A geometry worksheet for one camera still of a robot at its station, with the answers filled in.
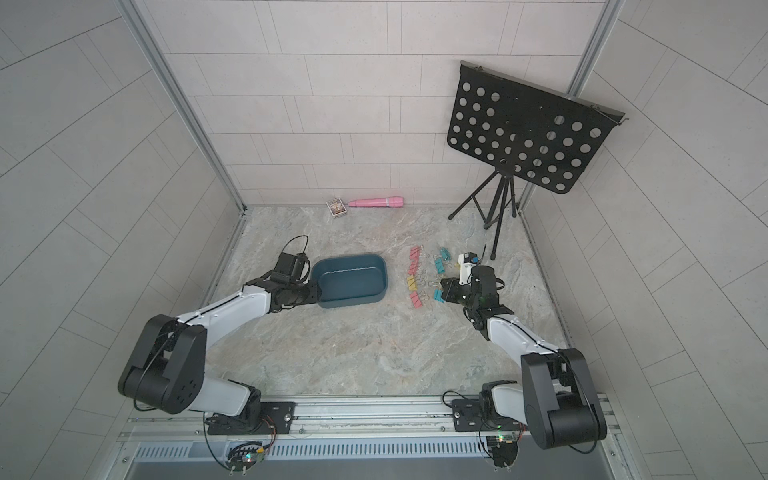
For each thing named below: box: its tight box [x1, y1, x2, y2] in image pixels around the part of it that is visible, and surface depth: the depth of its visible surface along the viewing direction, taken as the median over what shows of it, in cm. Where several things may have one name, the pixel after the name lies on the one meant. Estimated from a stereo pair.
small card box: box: [326, 198, 347, 217], surface depth 118 cm
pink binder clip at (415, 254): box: [410, 246, 421, 265], surface depth 104 cm
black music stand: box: [447, 60, 629, 260], surface depth 78 cm
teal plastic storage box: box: [311, 255, 389, 308], surface depth 98 cm
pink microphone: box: [348, 196, 405, 208], surface depth 118 cm
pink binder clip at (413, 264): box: [407, 254, 420, 276], surface depth 101 cm
